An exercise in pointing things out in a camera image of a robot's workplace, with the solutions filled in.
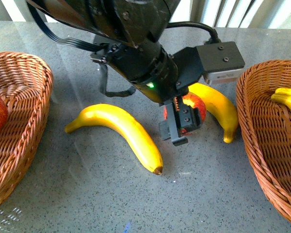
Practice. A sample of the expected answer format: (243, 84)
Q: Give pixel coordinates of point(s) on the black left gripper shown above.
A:
(160, 90)

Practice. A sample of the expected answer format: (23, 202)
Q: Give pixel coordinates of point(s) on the dark red apple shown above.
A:
(195, 102)

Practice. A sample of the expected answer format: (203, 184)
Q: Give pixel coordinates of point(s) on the curved yellow banana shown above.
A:
(220, 107)

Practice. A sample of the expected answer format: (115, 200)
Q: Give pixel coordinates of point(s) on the large yellow banana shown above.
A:
(127, 126)

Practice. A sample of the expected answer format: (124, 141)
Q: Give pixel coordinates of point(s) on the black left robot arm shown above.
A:
(127, 36)

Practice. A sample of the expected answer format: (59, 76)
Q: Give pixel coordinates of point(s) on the right brown wicker basket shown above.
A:
(266, 129)

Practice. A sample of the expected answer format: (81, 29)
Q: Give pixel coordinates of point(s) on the brown wicker basket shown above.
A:
(266, 129)
(25, 87)

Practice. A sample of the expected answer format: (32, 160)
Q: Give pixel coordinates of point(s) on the lower banana in basket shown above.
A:
(283, 99)

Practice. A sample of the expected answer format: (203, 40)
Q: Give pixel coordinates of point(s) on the banana in basket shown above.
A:
(283, 99)
(284, 91)

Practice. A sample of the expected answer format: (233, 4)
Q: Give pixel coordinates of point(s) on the upper banana in basket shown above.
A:
(284, 91)

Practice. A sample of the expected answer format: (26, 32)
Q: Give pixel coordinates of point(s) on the white pleated curtain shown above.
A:
(267, 14)

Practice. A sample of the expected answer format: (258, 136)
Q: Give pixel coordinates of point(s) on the left brown wicker basket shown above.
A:
(25, 87)

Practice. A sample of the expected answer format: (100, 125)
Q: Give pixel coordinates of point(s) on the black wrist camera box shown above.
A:
(215, 63)

